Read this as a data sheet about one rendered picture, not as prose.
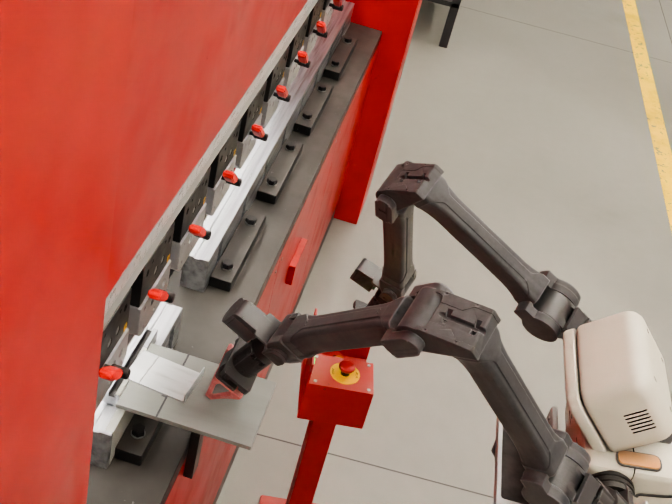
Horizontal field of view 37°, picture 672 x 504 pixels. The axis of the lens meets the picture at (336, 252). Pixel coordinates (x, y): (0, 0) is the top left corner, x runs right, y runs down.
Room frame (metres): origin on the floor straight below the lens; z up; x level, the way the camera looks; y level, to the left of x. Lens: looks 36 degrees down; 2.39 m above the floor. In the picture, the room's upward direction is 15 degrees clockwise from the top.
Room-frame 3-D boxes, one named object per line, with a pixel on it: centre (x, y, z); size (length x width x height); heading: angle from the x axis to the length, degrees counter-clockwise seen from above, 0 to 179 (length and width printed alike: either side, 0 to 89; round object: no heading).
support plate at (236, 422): (1.34, 0.18, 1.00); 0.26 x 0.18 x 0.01; 86
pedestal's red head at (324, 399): (1.77, -0.08, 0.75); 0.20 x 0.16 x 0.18; 8
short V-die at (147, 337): (1.38, 0.33, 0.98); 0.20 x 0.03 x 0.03; 176
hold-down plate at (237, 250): (1.95, 0.24, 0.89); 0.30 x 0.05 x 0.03; 176
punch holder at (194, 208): (1.52, 0.32, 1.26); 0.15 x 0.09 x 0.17; 176
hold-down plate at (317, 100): (2.74, 0.18, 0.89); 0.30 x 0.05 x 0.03; 176
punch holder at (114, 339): (1.12, 0.34, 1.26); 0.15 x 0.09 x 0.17; 176
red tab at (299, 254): (2.36, 0.11, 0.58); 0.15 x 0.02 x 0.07; 176
